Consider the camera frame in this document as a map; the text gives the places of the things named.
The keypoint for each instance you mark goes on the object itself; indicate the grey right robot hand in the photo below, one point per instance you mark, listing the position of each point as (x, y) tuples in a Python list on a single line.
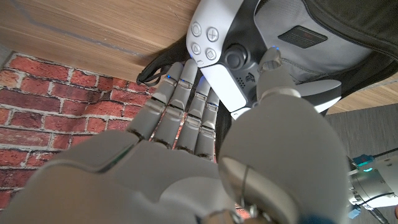
[(280, 140)]

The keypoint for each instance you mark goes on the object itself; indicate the white game controller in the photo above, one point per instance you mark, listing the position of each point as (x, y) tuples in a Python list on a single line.
[(217, 18)]

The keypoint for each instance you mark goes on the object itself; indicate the black fabric backpack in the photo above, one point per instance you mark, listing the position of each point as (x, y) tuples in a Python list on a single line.
[(357, 18)]

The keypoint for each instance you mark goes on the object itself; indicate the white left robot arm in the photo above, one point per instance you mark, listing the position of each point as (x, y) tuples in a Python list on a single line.
[(373, 186)]

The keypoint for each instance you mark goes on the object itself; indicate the red brick print backdrop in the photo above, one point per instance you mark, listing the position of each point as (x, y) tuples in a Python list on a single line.
[(46, 109)]

